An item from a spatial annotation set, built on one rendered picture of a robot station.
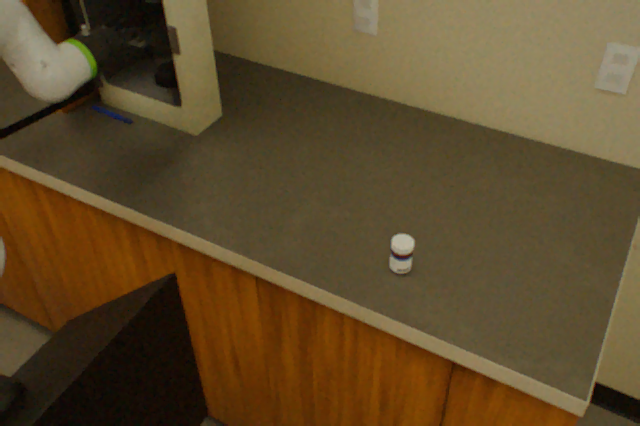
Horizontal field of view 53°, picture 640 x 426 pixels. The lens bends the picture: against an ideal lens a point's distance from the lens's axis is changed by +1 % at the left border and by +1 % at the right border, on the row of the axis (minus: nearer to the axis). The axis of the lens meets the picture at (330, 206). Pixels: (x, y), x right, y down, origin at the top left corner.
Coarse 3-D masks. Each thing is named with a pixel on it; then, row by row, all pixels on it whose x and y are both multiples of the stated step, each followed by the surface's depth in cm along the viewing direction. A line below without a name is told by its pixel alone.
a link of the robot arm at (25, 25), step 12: (0, 0) 125; (12, 0) 127; (0, 12) 123; (12, 12) 125; (24, 12) 128; (0, 24) 122; (12, 24) 125; (24, 24) 127; (36, 24) 130; (0, 36) 122; (12, 36) 125; (24, 36) 127; (0, 48) 125; (12, 48) 127
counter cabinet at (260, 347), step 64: (0, 192) 174; (64, 256) 179; (128, 256) 160; (192, 256) 144; (64, 320) 208; (192, 320) 163; (256, 320) 147; (320, 320) 134; (256, 384) 167; (320, 384) 150; (384, 384) 136; (448, 384) 125
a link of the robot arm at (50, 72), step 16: (16, 48) 127; (32, 48) 127; (48, 48) 129; (64, 48) 133; (80, 48) 135; (16, 64) 128; (32, 64) 127; (48, 64) 128; (64, 64) 130; (80, 64) 134; (32, 80) 128; (48, 80) 128; (64, 80) 130; (80, 80) 135; (48, 96) 130; (64, 96) 132
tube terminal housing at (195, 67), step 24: (168, 0) 139; (192, 0) 144; (168, 24) 143; (192, 24) 146; (192, 48) 149; (192, 72) 152; (120, 96) 167; (144, 96) 163; (192, 96) 155; (216, 96) 164; (168, 120) 163; (192, 120) 159
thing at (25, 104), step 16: (32, 0) 145; (48, 0) 148; (48, 16) 149; (64, 16) 152; (48, 32) 151; (64, 32) 154; (0, 64) 144; (0, 80) 146; (16, 80) 149; (0, 96) 147; (16, 96) 150; (32, 96) 154; (0, 112) 149; (16, 112) 152; (32, 112) 155; (0, 128) 150
